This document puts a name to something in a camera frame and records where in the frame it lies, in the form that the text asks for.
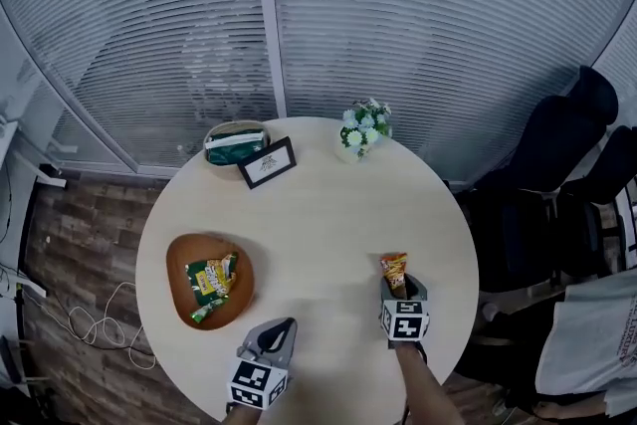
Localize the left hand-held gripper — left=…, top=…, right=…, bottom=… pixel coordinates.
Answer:
left=226, top=317, right=300, bottom=411

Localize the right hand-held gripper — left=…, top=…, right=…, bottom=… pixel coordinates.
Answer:
left=379, top=276, right=431, bottom=343

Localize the orange snack packet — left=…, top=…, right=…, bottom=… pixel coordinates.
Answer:
left=379, top=252, right=410, bottom=292

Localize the small green candy wrapper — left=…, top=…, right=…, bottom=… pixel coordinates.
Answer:
left=189, top=295, right=231, bottom=325

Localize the yellow snack packet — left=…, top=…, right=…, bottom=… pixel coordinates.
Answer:
left=184, top=251, right=241, bottom=308

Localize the brown wooden bowl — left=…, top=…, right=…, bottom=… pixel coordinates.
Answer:
left=164, top=233, right=257, bottom=331

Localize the person's right forearm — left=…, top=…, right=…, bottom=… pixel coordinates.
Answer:
left=394, top=339, right=467, bottom=425

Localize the person's left forearm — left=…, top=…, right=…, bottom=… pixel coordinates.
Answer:
left=225, top=404, right=268, bottom=425

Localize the white potted flower plant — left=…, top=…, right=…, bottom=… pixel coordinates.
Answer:
left=334, top=98, right=394, bottom=165

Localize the woven round basket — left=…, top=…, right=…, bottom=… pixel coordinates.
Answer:
left=202, top=119, right=271, bottom=169

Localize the black office chair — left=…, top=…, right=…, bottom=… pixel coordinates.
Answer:
left=555, top=124, right=637, bottom=281
left=469, top=64, right=621, bottom=298

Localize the dark green pouch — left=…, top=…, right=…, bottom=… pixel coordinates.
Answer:
left=205, top=128, right=266, bottom=165

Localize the white slatted bench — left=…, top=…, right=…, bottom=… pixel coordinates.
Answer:
left=614, top=183, right=637, bottom=256

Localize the white side desk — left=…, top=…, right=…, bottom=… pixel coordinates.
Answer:
left=0, top=112, right=69, bottom=190

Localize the white cable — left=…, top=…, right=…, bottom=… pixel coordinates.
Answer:
left=66, top=280, right=158, bottom=371

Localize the black picture frame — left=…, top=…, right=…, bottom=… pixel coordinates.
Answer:
left=236, top=135, right=299, bottom=191

